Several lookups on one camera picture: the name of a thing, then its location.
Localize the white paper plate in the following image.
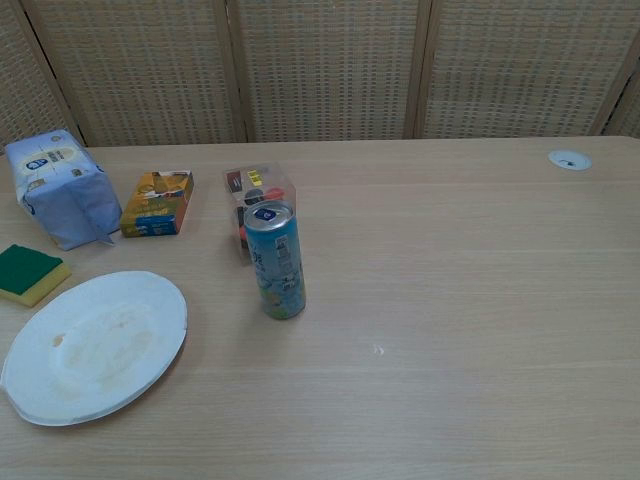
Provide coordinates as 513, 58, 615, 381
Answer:
0, 270, 189, 427

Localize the green yellow sponge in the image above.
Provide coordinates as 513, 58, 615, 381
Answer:
0, 243, 72, 308

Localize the blue drink can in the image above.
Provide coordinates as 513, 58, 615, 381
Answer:
242, 200, 307, 322

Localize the clear plastic box with toys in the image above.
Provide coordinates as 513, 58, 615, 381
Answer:
222, 161, 300, 268

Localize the yellow and blue carton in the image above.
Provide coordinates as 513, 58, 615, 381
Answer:
120, 169, 195, 239

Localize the woven rattan folding screen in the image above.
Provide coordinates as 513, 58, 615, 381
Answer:
0, 0, 640, 149

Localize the blue tissue pack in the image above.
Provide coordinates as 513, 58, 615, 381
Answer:
4, 128, 124, 252

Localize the white cable grommet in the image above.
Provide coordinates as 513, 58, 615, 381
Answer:
547, 149, 593, 173

